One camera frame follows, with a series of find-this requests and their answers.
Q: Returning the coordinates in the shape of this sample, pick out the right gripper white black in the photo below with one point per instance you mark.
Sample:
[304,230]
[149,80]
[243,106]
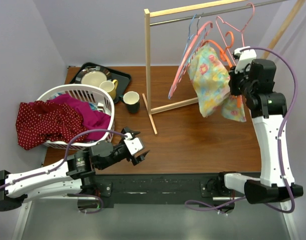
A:
[236,71]

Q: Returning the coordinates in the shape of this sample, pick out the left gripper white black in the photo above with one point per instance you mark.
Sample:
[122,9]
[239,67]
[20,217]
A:
[135,159]

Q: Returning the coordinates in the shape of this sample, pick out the floral pastel skirt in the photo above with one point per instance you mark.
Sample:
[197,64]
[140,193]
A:
[236,115]

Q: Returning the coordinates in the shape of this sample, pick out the pink plastic hanger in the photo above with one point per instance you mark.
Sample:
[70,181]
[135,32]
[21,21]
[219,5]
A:
[207,27]

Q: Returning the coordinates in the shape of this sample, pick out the red polka dot skirt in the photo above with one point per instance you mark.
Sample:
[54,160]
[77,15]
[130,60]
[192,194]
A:
[38,122]

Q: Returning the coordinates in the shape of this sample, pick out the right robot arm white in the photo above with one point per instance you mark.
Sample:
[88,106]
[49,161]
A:
[253,78]

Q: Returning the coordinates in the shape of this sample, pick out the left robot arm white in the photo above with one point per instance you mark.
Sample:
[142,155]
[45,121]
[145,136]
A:
[74,175]

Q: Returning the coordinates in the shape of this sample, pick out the black mug cream inside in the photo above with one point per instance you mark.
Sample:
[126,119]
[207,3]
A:
[132,101]

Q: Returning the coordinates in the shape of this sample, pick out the magenta cloth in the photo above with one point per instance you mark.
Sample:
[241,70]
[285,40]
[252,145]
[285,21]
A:
[85,112]

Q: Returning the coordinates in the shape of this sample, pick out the white laundry basket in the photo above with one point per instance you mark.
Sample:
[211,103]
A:
[89,94]

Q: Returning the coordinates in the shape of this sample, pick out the yellow mug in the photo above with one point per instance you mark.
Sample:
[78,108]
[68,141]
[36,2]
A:
[110,87]

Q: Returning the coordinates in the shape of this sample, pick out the black tray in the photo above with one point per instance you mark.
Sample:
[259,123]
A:
[123,78]

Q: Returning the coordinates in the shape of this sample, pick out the cream plate black rim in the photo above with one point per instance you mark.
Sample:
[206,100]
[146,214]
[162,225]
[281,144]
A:
[93,76]

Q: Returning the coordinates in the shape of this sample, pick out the wooden clothes rack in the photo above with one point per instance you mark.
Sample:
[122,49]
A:
[213,35]

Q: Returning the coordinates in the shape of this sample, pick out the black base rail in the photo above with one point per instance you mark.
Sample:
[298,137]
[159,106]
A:
[153,189]

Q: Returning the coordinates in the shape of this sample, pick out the blue wire hanger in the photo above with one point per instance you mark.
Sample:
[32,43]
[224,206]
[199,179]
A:
[190,46]

